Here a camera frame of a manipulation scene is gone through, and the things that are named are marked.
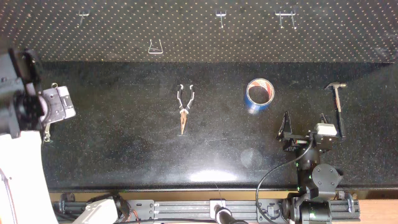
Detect metal hook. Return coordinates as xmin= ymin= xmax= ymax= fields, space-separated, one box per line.
xmin=274 ymin=10 xmax=297 ymax=30
xmin=215 ymin=11 xmax=227 ymax=29
xmin=77 ymin=10 xmax=91 ymax=26
xmin=147 ymin=39 xmax=164 ymax=55

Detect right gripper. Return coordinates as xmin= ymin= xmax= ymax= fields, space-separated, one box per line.
xmin=275 ymin=111 xmax=340 ymax=153

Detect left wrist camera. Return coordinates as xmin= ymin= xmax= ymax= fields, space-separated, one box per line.
xmin=41 ymin=86 xmax=76 ymax=124

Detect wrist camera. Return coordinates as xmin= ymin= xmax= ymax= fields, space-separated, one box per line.
xmin=313 ymin=123 xmax=338 ymax=137
xmin=41 ymin=86 xmax=76 ymax=124

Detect roll of blue tape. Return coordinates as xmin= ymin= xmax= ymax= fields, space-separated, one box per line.
xmin=244 ymin=78 xmax=275 ymax=115

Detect black cable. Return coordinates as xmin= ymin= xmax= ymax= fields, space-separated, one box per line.
xmin=255 ymin=139 xmax=314 ymax=224

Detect mounting rail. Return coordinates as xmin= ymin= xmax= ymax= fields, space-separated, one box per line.
xmin=52 ymin=192 xmax=361 ymax=224

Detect pliers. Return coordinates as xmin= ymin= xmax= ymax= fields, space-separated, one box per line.
xmin=176 ymin=83 xmax=196 ymax=136

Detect black pegboard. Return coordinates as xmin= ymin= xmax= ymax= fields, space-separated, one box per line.
xmin=0 ymin=0 xmax=398 ymax=64

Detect hammer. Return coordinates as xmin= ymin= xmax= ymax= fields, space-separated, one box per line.
xmin=324 ymin=82 xmax=348 ymax=140

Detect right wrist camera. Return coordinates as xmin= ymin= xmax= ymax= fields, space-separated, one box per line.
xmin=313 ymin=123 xmax=338 ymax=137

